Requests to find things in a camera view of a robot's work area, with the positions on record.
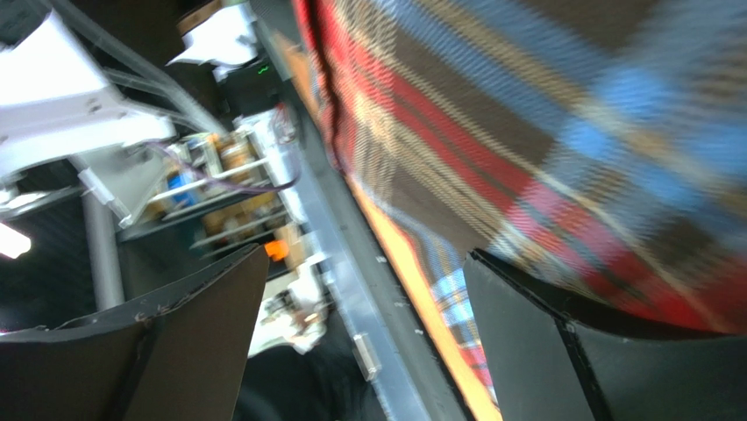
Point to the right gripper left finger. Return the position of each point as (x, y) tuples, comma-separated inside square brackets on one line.
[(175, 353)]

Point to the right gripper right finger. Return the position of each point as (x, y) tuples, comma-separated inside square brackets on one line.
[(555, 355)]

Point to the plaid long sleeve shirt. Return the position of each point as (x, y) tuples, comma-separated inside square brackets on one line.
[(597, 145)]

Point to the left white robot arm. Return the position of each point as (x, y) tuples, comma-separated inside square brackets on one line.
[(94, 82)]

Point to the parts storage bins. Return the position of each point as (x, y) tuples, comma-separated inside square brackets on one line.
[(220, 193)]

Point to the aluminium frame rail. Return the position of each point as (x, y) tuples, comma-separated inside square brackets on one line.
[(409, 377)]

